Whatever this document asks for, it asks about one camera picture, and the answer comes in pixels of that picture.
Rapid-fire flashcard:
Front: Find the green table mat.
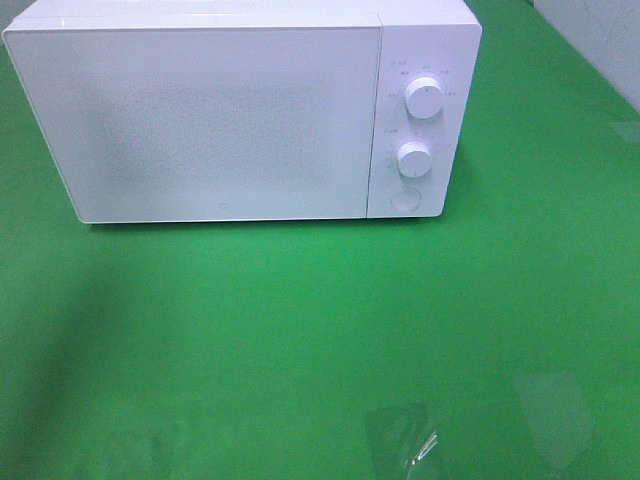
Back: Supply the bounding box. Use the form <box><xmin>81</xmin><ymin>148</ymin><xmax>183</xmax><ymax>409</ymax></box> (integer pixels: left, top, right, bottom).
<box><xmin>1</xmin><ymin>1</ymin><xmax>639</xmax><ymax>479</ymax></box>

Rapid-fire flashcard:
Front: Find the white microwave door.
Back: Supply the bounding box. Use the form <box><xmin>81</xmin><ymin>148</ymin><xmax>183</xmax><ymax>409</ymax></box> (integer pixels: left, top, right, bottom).
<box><xmin>6</xmin><ymin>27</ymin><xmax>380</xmax><ymax>224</ymax></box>

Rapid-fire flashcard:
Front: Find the lower white round knob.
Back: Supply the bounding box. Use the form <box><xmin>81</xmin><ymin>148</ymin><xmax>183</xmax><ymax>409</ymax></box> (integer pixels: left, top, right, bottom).
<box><xmin>397</xmin><ymin>141</ymin><xmax>433</xmax><ymax>178</ymax></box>

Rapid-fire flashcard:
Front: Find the white round knob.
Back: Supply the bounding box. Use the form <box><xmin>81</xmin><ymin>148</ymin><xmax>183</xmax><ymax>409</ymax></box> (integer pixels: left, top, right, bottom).
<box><xmin>404</xmin><ymin>75</ymin><xmax>445</xmax><ymax>120</ymax></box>
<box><xmin>397</xmin><ymin>141</ymin><xmax>433</xmax><ymax>178</ymax></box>

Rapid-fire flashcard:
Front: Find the white microwave oven body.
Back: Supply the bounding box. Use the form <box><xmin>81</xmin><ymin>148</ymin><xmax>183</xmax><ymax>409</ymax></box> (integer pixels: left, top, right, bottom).
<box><xmin>2</xmin><ymin>1</ymin><xmax>482</xmax><ymax>219</ymax></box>

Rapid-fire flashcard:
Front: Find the white round door button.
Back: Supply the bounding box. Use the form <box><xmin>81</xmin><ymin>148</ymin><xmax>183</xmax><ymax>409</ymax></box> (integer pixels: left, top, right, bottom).
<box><xmin>391</xmin><ymin>188</ymin><xmax>421</xmax><ymax>212</ymax></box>

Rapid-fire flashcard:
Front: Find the upper white round knob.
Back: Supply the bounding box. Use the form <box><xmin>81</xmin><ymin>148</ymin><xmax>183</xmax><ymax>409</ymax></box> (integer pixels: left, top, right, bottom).
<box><xmin>404</xmin><ymin>75</ymin><xmax>445</xmax><ymax>120</ymax></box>

